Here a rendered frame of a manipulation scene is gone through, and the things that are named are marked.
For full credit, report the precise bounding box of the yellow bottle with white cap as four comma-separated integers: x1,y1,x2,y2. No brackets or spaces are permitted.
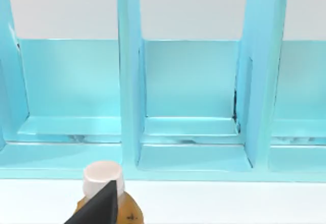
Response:
73,160,145,224

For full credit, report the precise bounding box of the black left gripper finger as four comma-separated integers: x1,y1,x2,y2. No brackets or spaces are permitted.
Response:
63,180,118,224

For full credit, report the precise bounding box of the light blue rack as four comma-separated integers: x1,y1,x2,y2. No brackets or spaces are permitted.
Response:
0,0,326,181

